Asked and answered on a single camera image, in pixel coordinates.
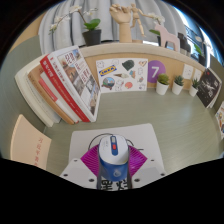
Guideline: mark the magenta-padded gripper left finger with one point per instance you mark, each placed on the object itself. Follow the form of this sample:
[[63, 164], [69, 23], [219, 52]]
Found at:
[[75, 172]]

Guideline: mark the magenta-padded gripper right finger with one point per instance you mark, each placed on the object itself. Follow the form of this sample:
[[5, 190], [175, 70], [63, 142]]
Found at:
[[150, 171]]

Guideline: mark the blue and white computer mouse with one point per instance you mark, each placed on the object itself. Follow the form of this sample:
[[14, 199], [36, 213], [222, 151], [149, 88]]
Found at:
[[113, 160]]

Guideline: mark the white mouse pad black drawing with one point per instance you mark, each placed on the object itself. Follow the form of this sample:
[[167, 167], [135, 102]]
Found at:
[[140, 136]]

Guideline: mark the beige booklet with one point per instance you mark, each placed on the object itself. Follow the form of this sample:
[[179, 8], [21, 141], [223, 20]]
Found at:
[[30, 143]]

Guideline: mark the tan book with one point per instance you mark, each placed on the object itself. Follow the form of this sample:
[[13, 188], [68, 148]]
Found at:
[[48, 96]]

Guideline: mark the small plant in white pot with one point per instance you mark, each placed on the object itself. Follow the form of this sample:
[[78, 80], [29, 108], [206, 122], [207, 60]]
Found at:
[[162, 88], [193, 91], [177, 89]]

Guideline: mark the thick white book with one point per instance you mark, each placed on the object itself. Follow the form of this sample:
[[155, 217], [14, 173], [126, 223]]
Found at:
[[31, 93]]

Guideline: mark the red-spined picture-cover book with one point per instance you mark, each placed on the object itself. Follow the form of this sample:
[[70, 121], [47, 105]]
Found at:
[[78, 78]]

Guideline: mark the white sticker sheet with drawings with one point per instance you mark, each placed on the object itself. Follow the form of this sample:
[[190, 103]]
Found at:
[[121, 75]]

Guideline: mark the round purple number sign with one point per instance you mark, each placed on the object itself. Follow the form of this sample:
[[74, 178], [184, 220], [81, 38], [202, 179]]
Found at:
[[155, 70]]

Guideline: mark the black cover book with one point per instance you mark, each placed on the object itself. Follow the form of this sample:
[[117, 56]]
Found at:
[[207, 86]]

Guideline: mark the white orchid in black pot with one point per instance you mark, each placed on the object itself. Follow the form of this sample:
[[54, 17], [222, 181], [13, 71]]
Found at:
[[158, 18], [201, 58], [91, 36]]

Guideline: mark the black horse figurine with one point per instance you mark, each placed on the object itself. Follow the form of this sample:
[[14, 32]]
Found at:
[[184, 43]]

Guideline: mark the pink horse figurine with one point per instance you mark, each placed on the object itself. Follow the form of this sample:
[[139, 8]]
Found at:
[[168, 38]]

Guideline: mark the grey curtain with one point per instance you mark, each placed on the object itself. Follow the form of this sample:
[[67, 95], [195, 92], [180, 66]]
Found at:
[[66, 30]]

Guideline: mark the dark-framed window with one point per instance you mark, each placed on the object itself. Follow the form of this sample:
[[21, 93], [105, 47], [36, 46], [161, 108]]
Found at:
[[195, 30]]

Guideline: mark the wooden hand model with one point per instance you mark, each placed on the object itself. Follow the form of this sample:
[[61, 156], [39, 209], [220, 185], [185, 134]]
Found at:
[[124, 23]]

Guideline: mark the white wall socket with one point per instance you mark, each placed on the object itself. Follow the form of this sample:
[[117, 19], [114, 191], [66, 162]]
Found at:
[[198, 74], [187, 71]]

